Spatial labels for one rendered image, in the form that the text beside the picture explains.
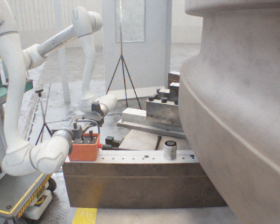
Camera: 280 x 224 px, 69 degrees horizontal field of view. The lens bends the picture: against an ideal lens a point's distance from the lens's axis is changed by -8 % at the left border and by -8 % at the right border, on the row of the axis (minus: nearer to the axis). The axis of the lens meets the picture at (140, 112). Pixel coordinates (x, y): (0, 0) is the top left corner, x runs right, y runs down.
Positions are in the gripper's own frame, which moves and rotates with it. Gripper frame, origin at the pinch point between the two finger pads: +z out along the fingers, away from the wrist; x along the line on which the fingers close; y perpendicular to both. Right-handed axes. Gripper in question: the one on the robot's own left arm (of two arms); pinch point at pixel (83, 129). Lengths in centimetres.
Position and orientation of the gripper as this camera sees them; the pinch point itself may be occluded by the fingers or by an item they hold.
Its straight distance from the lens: 132.9
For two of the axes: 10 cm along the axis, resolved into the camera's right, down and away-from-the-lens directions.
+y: 0.0, 8.1, 5.8
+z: -3.7, 5.4, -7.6
